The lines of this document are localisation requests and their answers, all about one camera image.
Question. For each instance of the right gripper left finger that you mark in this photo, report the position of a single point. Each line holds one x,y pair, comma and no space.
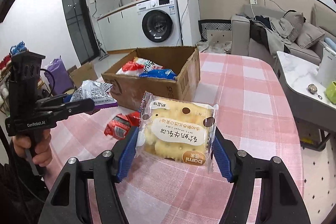
68,200

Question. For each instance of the green mug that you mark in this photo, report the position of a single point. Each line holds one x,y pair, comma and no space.
330,92

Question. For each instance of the purple snack bag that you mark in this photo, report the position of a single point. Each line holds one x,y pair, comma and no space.
97,91

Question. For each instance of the yellow cracker packet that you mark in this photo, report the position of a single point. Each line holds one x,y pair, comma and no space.
176,130

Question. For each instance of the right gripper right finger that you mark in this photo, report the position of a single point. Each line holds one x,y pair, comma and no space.
280,200

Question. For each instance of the white red noodle snack bag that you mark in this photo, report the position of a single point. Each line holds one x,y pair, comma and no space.
148,65

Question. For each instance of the small red snack packet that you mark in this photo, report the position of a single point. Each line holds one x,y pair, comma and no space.
120,125

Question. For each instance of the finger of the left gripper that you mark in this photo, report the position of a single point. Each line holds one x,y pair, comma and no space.
55,101
55,114

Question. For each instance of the grey cushion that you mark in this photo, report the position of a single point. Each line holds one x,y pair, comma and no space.
309,36

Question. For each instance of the SF cardboard box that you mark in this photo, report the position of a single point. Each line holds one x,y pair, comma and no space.
184,61

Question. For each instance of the red white balloon bag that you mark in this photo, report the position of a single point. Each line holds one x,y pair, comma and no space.
131,68

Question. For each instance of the shoe rack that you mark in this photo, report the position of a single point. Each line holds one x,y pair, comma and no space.
5,74

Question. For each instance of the dark clothes on sofa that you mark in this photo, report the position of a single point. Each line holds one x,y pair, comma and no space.
272,33

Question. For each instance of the marble coffee table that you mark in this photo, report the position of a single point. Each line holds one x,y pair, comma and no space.
295,75

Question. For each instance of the black patterned pet fence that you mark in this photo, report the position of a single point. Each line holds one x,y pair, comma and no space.
205,25

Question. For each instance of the person's left hand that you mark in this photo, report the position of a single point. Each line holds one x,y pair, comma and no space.
42,149

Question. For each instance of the pink checkered tablecloth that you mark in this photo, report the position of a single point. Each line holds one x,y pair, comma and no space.
252,112

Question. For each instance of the cardboard box on floor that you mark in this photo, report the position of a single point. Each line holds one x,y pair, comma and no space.
85,72

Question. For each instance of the blue Oreo packet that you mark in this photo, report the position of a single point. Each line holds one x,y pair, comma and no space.
167,74

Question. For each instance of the white washing machine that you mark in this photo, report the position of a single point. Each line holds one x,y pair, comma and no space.
159,24

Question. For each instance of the white electric kettle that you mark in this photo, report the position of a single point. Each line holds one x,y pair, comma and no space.
327,69

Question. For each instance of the metal tea infuser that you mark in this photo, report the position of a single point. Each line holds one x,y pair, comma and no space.
312,89

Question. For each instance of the white kitchen cabinets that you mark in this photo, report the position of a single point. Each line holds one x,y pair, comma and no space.
120,30

